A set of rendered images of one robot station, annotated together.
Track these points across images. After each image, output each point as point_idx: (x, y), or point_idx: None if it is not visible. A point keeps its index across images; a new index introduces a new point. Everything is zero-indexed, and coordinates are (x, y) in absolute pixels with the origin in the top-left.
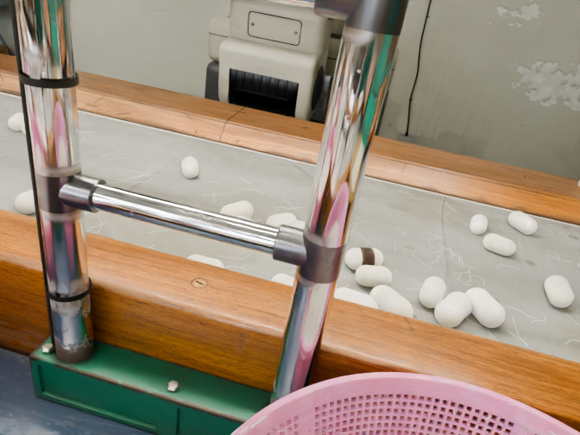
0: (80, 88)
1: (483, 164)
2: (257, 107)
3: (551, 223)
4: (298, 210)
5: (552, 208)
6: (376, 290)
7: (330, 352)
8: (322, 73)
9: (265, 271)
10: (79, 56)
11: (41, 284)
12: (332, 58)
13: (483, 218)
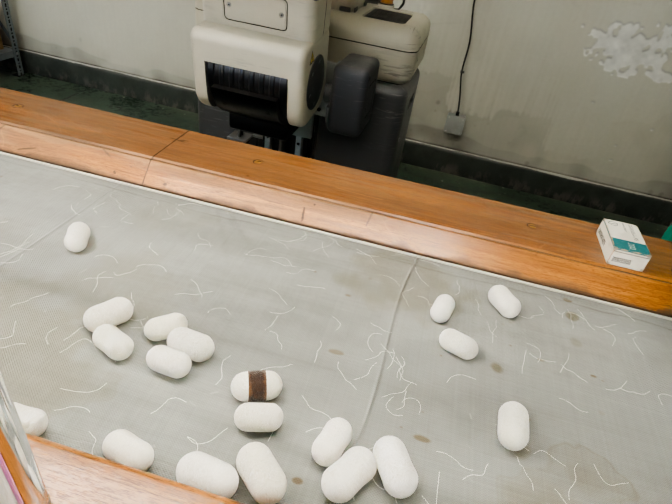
0: None
1: (478, 207)
2: (242, 108)
3: (549, 295)
4: (206, 296)
5: (554, 272)
6: (242, 454)
7: None
8: (321, 63)
9: (116, 412)
10: (78, 25)
11: None
12: (342, 38)
13: (448, 302)
